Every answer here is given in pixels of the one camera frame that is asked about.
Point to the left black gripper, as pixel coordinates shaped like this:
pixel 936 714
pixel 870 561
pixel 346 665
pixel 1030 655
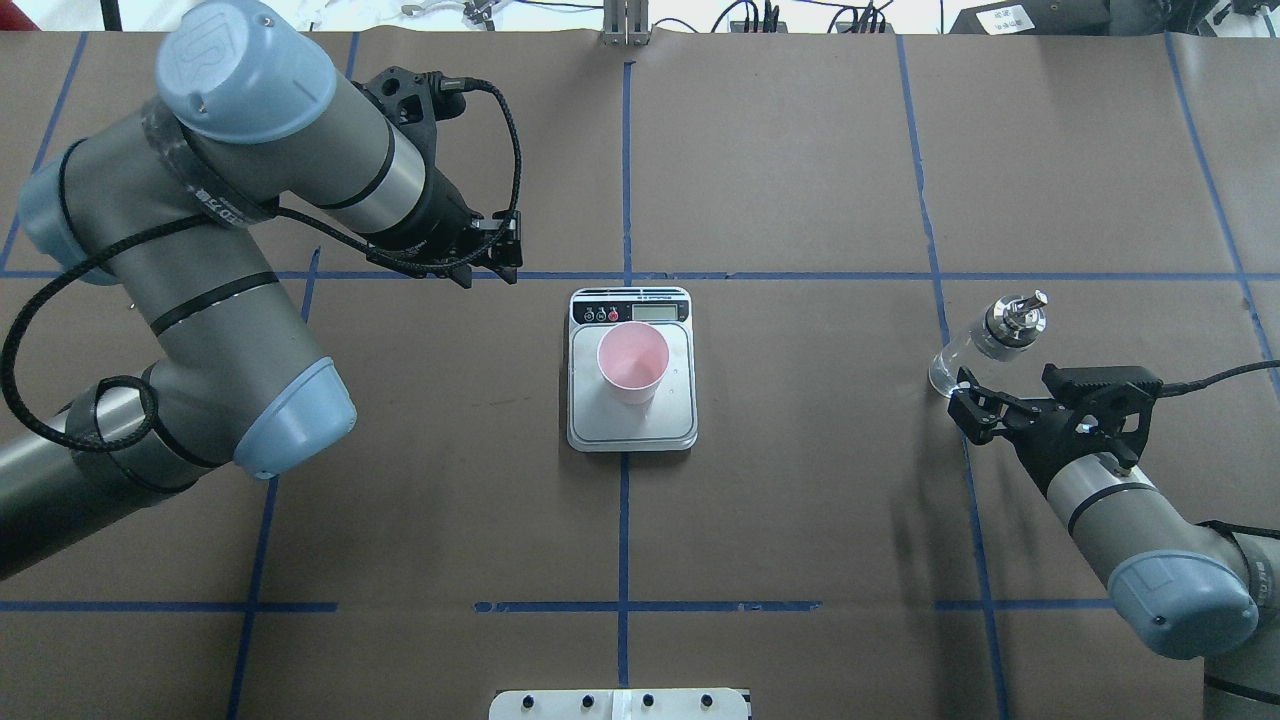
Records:
pixel 437 214

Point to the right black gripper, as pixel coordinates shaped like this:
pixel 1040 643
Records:
pixel 1040 446

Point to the glass sauce bottle steel top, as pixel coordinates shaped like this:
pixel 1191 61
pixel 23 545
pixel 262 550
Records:
pixel 1004 331

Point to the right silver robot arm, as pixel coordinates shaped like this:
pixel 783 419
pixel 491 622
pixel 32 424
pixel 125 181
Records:
pixel 1188 590

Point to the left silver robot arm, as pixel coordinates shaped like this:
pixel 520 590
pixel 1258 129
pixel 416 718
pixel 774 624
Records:
pixel 251 122

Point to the digital kitchen scale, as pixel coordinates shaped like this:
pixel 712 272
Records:
pixel 596 420

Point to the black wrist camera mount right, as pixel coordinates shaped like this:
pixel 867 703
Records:
pixel 1108 410

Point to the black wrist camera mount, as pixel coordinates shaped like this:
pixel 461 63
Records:
pixel 416 102
pixel 1108 410

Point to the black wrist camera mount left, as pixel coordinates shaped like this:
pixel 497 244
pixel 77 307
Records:
pixel 416 102

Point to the aluminium frame post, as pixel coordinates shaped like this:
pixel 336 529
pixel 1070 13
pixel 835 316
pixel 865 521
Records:
pixel 626 23

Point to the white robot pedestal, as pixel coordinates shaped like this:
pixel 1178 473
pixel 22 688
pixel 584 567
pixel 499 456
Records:
pixel 623 703

